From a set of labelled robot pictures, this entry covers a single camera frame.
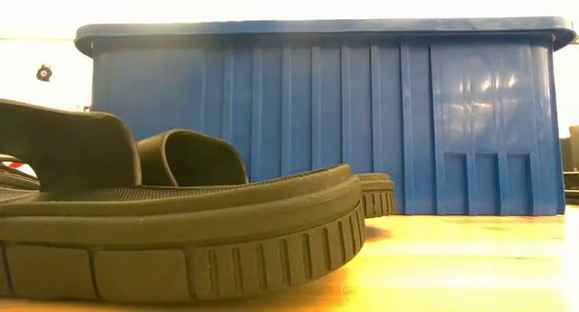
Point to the black aluminium rig frame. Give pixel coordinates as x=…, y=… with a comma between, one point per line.
x=571, y=196

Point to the black slide sandal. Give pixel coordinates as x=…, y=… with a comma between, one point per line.
x=181, y=239
x=194, y=163

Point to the round black wall device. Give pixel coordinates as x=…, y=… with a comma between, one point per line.
x=44, y=72

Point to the blue plastic ribbed bin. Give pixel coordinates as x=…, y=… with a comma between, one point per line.
x=316, y=122

